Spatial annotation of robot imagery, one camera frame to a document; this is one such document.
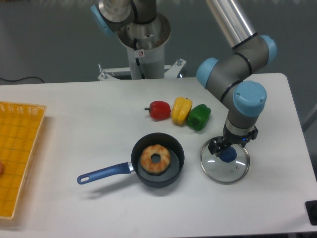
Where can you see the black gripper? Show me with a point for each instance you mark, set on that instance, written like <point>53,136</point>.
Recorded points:
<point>218,144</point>

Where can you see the glass pot lid blue knob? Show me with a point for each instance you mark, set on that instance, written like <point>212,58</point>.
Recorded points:
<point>229,167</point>

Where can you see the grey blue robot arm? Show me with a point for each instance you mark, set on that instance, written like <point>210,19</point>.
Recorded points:
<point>227,79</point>

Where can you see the green toy bell pepper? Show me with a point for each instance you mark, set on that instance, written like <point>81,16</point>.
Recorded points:
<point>198,117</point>

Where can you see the yellow toy bell pepper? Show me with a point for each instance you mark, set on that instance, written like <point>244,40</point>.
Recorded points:
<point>181,109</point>

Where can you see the glazed toy donut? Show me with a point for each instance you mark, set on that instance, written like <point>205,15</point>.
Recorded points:
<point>155,159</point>

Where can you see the red toy bell pepper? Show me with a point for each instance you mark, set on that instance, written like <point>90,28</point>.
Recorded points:
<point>159,110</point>

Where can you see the black device at table edge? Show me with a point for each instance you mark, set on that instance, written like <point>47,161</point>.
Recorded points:
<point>311,208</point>

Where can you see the yellow woven basket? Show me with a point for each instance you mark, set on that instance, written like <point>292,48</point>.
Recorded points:
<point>20,125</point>

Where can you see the dark saucepan blue handle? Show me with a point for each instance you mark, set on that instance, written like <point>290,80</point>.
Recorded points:
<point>162,180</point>

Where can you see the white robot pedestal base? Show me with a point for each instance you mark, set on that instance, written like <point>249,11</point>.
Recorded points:
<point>145,47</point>

